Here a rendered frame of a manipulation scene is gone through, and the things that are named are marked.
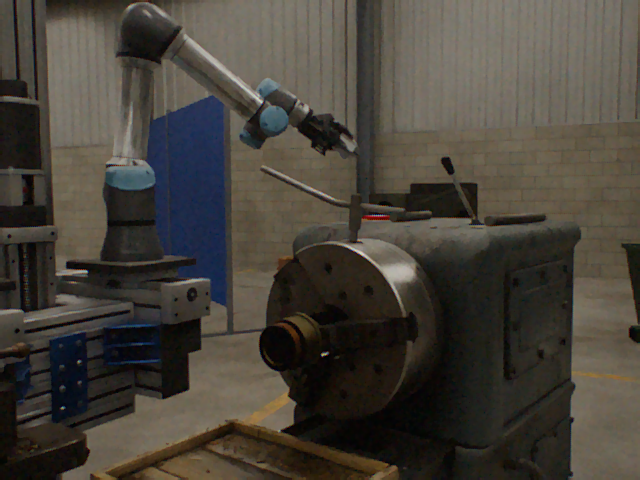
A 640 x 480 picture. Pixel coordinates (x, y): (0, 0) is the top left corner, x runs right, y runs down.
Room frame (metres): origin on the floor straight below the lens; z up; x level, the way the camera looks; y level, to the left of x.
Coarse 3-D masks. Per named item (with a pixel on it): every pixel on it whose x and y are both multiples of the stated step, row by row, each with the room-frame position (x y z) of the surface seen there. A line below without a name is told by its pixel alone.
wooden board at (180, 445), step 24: (216, 432) 1.13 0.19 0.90; (240, 432) 1.15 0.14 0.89; (264, 432) 1.12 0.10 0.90; (144, 456) 1.01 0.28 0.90; (168, 456) 1.05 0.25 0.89; (192, 456) 1.05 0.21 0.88; (216, 456) 1.05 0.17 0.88; (240, 456) 1.05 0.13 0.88; (264, 456) 1.05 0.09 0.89; (288, 456) 1.05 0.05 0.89; (312, 456) 1.04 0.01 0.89; (336, 456) 1.02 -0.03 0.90; (360, 456) 1.00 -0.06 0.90
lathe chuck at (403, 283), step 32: (320, 256) 1.14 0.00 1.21; (352, 256) 1.09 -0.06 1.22; (384, 256) 1.11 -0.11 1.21; (320, 288) 1.14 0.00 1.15; (352, 288) 1.09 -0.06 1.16; (384, 288) 1.05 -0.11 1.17; (416, 288) 1.09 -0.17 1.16; (320, 320) 1.17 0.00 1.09; (416, 320) 1.05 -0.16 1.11; (352, 352) 1.09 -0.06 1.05; (384, 352) 1.05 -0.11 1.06; (416, 352) 1.05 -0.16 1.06; (288, 384) 1.18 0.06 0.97; (352, 384) 1.09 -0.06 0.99; (384, 384) 1.05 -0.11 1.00; (416, 384) 1.10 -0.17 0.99; (352, 416) 1.09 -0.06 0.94
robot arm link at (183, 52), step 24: (120, 24) 1.65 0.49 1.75; (144, 24) 1.60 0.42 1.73; (168, 24) 1.61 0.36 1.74; (144, 48) 1.65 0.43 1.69; (168, 48) 1.61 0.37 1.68; (192, 48) 1.64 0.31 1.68; (192, 72) 1.65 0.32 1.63; (216, 72) 1.66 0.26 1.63; (216, 96) 1.69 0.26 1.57; (240, 96) 1.68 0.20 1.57; (264, 120) 1.68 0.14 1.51; (288, 120) 1.71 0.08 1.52
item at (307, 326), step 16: (288, 320) 1.03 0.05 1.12; (304, 320) 1.04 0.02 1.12; (272, 336) 1.05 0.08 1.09; (288, 336) 0.99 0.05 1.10; (304, 336) 1.01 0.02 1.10; (320, 336) 1.03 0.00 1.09; (272, 352) 1.05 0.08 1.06; (288, 352) 0.99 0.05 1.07; (304, 352) 1.01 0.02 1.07; (320, 352) 1.03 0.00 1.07; (272, 368) 1.01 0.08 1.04; (288, 368) 1.00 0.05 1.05
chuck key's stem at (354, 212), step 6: (354, 198) 1.13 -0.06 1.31; (360, 198) 1.13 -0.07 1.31; (354, 204) 1.13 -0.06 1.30; (354, 210) 1.13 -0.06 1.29; (360, 210) 1.14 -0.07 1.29; (354, 216) 1.13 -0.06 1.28; (360, 216) 1.14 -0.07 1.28; (348, 222) 1.14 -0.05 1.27; (354, 222) 1.14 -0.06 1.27; (360, 222) 1.14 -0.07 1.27; (348, 228) 1.14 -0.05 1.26; (354, 228) 1.14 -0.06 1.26; (360, 228) 1.14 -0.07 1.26; (354, 234) 1.14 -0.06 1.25; (354, 240) 1.14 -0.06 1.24
